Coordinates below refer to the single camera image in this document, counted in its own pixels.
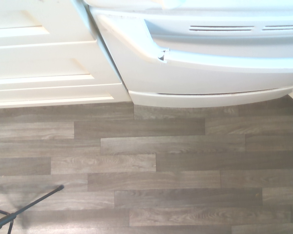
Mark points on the white oven bottom drawer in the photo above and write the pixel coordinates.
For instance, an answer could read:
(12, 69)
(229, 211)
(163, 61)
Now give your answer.
(210, 98)

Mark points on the black tripod leg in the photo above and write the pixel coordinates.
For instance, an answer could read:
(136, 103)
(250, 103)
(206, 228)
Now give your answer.
(27, 207)

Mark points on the white cabinet door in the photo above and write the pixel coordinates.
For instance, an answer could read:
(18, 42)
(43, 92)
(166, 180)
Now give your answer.
(39, 61)

